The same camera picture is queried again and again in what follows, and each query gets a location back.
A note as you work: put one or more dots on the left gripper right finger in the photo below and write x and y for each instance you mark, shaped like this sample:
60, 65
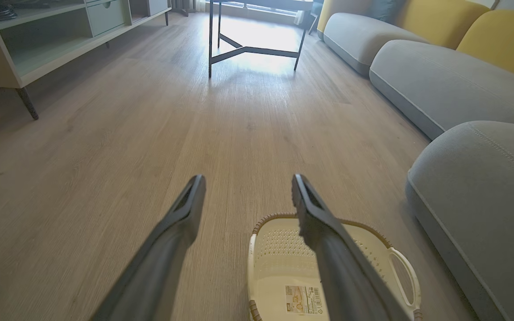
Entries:
341, 276

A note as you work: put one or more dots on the grey sofa seat cushion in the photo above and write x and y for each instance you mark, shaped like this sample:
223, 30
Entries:
453, 84
480, 200
359, 38

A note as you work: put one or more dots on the printed label sticker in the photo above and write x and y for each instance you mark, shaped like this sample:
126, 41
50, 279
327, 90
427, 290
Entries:
301, 299

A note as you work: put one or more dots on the perforated plastic laundry basket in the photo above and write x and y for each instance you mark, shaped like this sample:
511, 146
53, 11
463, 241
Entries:
279, 263

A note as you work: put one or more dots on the pale green open cabinet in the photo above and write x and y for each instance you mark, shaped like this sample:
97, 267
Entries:
38, 49

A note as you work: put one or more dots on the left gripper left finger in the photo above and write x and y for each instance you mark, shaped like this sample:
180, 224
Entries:
163, 258

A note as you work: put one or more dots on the pale green cabinet drawer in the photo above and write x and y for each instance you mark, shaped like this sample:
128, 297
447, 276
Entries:
105, 17

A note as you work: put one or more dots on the black metal frame table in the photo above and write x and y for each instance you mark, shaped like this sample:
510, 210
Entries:
248, 50

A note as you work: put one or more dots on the dark object on cabinet shelf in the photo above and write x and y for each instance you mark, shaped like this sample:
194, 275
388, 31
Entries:
0, 10

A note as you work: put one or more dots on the blue-grey throw pillow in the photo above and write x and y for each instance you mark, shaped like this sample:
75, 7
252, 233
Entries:
384, 9

